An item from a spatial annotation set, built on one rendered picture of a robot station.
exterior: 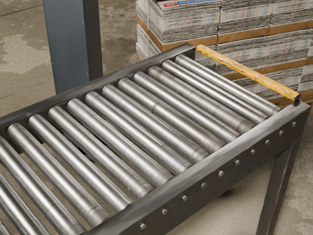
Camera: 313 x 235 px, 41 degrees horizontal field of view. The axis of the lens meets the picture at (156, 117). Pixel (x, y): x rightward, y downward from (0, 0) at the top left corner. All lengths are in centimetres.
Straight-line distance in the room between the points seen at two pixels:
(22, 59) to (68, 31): 139
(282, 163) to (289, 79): 108
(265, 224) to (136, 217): 83
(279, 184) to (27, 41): 251
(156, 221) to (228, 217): 106
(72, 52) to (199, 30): 59
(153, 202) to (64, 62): 115
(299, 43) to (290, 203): 84
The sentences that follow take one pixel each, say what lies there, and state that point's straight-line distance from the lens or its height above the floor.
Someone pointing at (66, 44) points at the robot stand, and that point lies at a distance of 195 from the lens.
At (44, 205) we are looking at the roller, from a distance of 101.
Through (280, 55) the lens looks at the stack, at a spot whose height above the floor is 47.
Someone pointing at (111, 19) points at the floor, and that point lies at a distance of 380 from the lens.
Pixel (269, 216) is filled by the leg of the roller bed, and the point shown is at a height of 32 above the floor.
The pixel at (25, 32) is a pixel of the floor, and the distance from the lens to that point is 368.
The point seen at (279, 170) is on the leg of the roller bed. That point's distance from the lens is 149.
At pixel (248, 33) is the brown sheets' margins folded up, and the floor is 63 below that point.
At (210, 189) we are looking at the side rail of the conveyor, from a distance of 111.
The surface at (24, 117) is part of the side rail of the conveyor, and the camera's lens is 127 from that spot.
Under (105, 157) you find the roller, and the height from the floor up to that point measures 80.
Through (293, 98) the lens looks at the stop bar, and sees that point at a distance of 137.
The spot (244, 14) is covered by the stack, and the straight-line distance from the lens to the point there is 210.
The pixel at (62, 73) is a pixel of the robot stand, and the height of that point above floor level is 50.
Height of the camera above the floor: 154
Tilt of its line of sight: 37 degrees down
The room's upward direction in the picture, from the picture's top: 1 degrees clockwise
